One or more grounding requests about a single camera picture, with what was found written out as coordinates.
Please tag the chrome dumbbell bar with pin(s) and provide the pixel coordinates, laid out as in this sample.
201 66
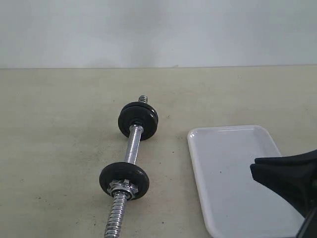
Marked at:
115 218

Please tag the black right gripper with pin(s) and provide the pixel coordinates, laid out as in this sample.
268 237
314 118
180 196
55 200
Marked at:
294 178

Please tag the chrome star collar nut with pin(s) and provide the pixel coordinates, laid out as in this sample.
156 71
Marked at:
122 186

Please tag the white rectangular tray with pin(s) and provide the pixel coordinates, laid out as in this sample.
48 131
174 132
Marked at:
232 203

